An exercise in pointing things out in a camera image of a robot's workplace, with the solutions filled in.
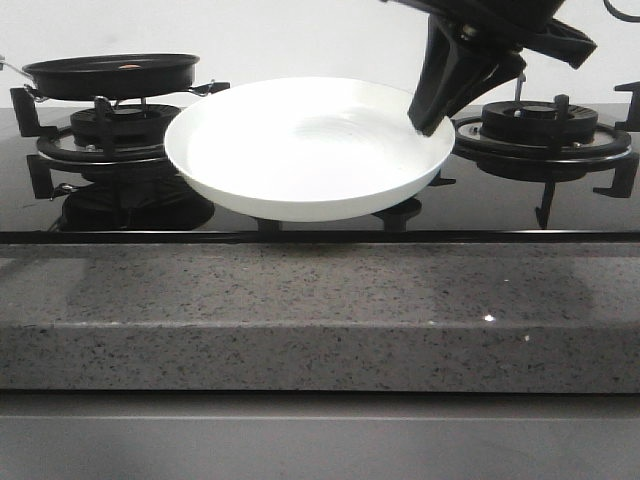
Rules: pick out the white plate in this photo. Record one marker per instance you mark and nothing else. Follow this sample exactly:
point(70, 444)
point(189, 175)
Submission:
point(306, 149)

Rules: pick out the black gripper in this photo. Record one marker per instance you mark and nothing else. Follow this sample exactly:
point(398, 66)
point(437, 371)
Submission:
point(452, 75)

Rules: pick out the black glass cooktop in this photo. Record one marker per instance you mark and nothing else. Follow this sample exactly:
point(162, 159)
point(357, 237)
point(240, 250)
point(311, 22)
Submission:
point(471, 200)

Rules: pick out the black right gas burner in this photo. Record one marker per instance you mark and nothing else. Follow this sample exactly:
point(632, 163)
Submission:
point(535, 122)

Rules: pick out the black left pan support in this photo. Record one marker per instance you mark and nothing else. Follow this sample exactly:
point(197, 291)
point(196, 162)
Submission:
point(57, 144)

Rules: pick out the black pan support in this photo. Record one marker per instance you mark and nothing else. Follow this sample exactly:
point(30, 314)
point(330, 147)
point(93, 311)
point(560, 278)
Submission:
point(57, 144)
point(608, 143)

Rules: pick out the black right pan support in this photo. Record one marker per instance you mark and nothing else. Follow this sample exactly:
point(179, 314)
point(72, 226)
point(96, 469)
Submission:
point(608, 143)

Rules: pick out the black left gas burner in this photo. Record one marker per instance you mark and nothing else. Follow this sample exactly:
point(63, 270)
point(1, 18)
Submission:
point(132, 125)

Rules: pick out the black frying pan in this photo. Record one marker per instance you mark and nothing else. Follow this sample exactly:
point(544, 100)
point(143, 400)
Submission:
point(83, 78)

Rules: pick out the black gas burner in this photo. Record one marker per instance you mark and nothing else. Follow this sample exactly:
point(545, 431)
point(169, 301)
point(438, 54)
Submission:
point(535, 122)
point(132, 125)

